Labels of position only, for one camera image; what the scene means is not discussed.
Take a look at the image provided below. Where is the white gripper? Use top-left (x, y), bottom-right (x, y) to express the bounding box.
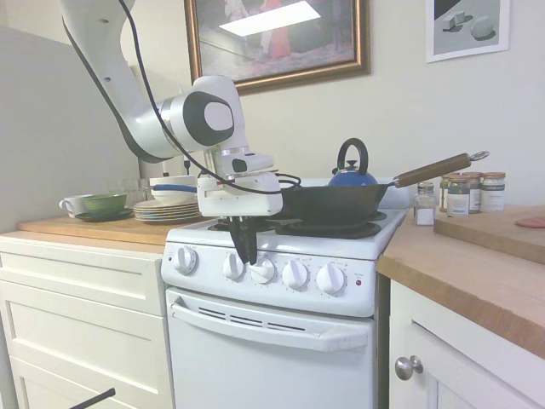
top-left (196, 171), bottom-right (284, 265)

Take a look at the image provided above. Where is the white stove burner knob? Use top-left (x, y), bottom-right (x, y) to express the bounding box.
top-left (282, 259), bottom-right (310, 291)
top-left (222, 253), bottom-right (247, 280)
top-left (315, 262), bottom-right (347, 296)
top-left (250, 256), bottom-right (277, 285)

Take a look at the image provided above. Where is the white electric stove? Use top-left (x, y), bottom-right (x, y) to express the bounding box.
top-left (160, 176), bottom-right (412, 409)

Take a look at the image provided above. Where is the large white oven knob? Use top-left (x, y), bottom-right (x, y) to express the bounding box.
top-left (173, 245), bottom-right (200, 275)

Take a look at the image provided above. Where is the white bowl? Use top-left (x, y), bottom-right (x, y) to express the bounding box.
top-left (152, 189), bottom-right (199, 205)
top-left (149, 175), bottom-right (198, 188)

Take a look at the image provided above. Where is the cream dinner plate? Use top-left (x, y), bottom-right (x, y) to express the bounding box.
top-left (134, 204), bottom-right (201, 213)
top-left (135, 200), bottom-right (200, 210)
top-left (135, 217), bottom-right (201, 224)
top-left (134, 211), bottom-right (201, 219)
top-left (134, 208), bottom-right (201, 216)
top-left (134, 215), bottom-right (201, 222)

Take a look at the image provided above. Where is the white oven door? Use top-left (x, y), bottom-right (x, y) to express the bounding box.
top-left (164, 285), bottom-right (378, 409)

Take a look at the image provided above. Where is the large brown wooden board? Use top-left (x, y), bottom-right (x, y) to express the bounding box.
top-left (19, 214), bottom-right (205, 247)

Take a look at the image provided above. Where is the dark green saucer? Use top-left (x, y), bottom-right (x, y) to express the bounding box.
top-left (75, 208), bottom-right (135, 223)

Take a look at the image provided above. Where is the green bowl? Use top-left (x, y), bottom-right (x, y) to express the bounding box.
top-left (82, 193), bottom-right (129, 213)

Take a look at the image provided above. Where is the shallow white drawer front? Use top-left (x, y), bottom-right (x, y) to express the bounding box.
top-left (0, 251), bottom-right (166, 317)

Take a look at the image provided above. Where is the white cup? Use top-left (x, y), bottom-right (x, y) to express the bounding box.
top-left (58, 194), bottom-right (93, 219)

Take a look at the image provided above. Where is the white door cabinet with counter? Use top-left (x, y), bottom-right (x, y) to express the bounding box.
top-left (376, 204), bottom-right (545, 409)

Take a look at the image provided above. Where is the glass shaker with metal lid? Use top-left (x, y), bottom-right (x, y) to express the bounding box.
top-left (415, 181), bottom-right (436, 227)

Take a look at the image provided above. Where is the deep white drawer front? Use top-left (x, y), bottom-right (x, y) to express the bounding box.
top-left (8, 356), bottom-right (159, 409)
top-left (0, 279), bottom-right (175, 406)

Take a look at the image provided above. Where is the gold framed painting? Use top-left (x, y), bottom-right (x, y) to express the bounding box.
top-left (183, 0), bottom-right (371, 97)

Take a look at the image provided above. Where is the cork-lidded glass spice jar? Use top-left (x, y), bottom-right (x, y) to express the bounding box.
top-left (446, 176), bottom-right (470, 217)
top-left (480, 171), bottom-right (508, 214)
top-left (462, 171), bottom-right (485, 214)
top-left (439, 173), bottom-right (461, 213)

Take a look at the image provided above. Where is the round metal cabinet knob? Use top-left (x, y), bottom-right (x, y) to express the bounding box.
top-left (394, 354), bottom-right (425, 382)

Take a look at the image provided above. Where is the white drawer cabinet with counter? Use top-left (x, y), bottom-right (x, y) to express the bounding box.
top-left (0, 229), bottom-right (172, 409)

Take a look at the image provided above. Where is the black stand rod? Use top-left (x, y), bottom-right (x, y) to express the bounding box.
top-left (63, 387), bottom-right (117, 409)

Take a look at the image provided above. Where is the light wooden cutting board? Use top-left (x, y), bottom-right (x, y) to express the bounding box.
top-left (433, 205), bottom-right (545, 265)

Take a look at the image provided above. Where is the white cabinet door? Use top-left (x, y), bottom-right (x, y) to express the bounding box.
top-left (389, 317), bottom-right (545, 409)

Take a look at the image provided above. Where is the large grey shapes paper print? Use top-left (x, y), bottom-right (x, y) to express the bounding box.
top-left (425, 0), bottom-right (511, 64)

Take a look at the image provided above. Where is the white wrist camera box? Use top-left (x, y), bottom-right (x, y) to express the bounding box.
top-left (219, 152), bottom-right (274, 177)

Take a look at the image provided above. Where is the black wok with wooden handle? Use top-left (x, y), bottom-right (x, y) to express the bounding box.
top-left (280, 150), bottom-right (491, 228)

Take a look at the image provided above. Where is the blue kettle with black handle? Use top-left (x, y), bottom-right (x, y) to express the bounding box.
top-left (326, 137), bottom-right (379, 188)

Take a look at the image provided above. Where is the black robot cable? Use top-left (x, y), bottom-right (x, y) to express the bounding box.
top-left (118, 0), bottom-right (303, 197)

